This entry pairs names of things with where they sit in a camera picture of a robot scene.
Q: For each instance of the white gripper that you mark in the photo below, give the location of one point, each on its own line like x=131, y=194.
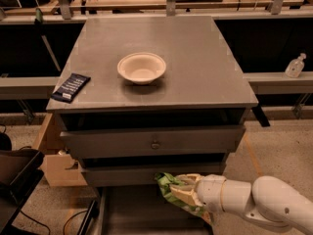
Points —
x=210, y=190

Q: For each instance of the green rice chip bag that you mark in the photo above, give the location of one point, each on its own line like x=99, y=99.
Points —
x=164, y=181

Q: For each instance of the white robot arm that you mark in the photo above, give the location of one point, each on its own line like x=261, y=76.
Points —
x=268, y=202

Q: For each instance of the grey top drawer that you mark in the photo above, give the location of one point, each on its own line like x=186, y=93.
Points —
x=118, y=143

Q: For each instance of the grey drawer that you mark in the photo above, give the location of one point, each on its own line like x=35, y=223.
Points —
x=143, y=174
x=141, y=210
x=118, y=143

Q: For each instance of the grey bottom drawer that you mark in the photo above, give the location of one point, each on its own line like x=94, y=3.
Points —
x=141, y=210

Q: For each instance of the grey middle drawer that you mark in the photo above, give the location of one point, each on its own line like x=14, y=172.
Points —
x=143, y=174

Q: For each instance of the grey drawer cabinet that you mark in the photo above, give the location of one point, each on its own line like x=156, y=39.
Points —
x=140, y=96

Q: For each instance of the white paper bowl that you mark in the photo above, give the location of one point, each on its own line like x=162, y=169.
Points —
x=141, y=68

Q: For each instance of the light wooden box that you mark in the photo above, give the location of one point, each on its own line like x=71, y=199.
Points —
x=59, y=168

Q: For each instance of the dark blue snack bar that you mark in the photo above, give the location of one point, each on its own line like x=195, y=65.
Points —
x=70, y=88

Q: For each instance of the clear sanitizer pump bottle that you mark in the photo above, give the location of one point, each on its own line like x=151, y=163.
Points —
x=296, y=66

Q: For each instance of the black chair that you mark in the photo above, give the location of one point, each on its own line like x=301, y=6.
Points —
x=19, y=175

